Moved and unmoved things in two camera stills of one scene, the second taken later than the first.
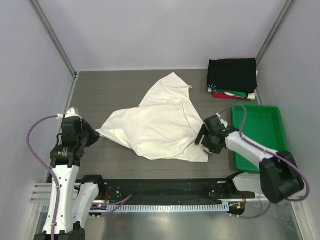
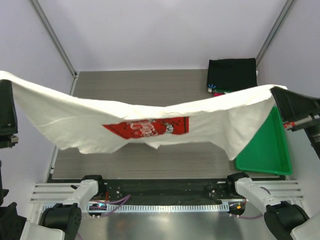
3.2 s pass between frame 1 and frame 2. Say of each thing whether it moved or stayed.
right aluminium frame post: stayed
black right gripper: moved
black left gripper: moved
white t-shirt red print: moved
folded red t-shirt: stayed
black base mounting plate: stayed
